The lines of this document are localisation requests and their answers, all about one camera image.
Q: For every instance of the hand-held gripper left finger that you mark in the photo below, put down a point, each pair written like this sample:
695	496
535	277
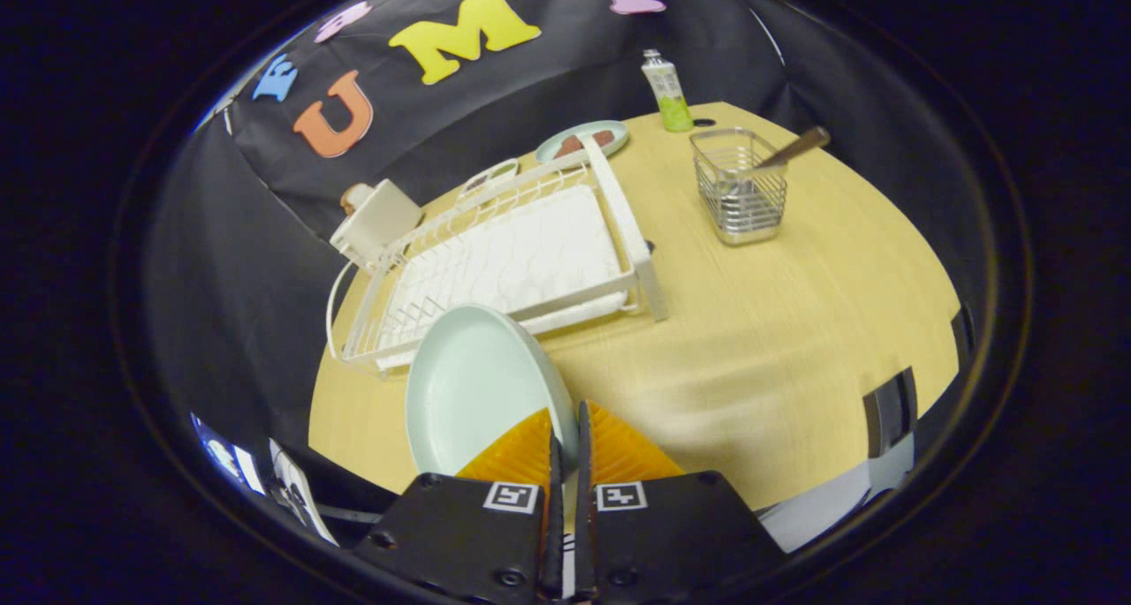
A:
553	543

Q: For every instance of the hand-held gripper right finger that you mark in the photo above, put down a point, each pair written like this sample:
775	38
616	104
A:
583	543

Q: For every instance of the white divided sauce dish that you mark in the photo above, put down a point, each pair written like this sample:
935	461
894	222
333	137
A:
495	172

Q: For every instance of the small pale green food plate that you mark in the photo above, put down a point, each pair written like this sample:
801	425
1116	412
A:
552	153

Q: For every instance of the white printed sheet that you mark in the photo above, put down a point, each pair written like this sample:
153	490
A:
300	495

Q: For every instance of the dark grey chair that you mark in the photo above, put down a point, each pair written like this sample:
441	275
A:
888	411

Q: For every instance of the blue white bright screen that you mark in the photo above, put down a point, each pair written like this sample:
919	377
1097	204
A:
225	455

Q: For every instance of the white toaster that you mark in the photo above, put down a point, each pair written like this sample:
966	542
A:
380	221

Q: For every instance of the brown meat piece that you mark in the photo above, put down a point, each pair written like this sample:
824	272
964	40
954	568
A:
571	147
602	138

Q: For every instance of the brown bread slice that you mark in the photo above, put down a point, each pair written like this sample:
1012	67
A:
355	199

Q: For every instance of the black backdrop cloth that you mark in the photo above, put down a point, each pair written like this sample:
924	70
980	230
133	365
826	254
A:
495	119

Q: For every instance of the green drink bottle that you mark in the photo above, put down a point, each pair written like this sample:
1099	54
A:
669	93

